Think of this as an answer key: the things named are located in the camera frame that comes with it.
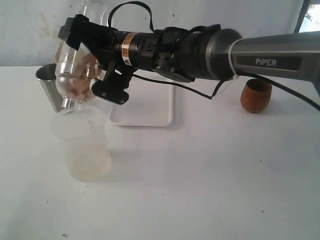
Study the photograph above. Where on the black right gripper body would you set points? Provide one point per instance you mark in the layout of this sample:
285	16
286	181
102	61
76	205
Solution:
100	41

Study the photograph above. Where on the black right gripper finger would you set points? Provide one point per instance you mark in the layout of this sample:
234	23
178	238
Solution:
70	33

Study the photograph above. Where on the clear plastic shaker body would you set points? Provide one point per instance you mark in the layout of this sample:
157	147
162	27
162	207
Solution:
97	11

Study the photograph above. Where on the stainless steel cup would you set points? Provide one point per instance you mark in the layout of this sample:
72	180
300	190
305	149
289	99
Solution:
47	78

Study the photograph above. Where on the clear plastic shaker lid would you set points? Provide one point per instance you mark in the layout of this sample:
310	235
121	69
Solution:
62	79

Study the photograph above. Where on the brown wooden cup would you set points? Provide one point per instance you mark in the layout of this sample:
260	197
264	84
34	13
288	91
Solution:
256	95

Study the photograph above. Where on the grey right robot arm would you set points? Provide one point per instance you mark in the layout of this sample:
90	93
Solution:
182	55

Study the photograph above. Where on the white rectangular tray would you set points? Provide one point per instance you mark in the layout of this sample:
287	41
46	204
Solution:
150	105

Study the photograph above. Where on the translucent plastic deli container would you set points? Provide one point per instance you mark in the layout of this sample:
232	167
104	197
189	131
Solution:
81	137

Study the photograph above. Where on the dark window frame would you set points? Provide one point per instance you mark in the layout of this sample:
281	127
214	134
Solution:
302	13

